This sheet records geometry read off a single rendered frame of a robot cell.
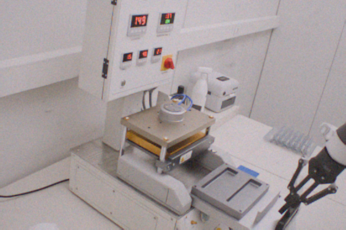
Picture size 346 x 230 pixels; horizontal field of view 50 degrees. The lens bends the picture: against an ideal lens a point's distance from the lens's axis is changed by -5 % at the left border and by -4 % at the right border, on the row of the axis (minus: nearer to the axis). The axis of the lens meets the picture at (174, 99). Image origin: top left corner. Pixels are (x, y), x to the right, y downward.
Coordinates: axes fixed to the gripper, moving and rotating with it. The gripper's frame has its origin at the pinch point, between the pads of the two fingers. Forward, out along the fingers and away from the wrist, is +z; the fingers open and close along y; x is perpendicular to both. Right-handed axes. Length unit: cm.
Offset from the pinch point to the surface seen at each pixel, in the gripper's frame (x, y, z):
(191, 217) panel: -11.3, -16.9, 19.1
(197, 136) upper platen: 6.1, -34.4, 9.4
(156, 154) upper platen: -9.6, -37.4, 13.4
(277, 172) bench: 63, -9, 33
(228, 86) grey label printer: 92, -60, 31
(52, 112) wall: -9, -81, 37
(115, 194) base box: -17, -39, 31
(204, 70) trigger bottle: 78, -71, 26
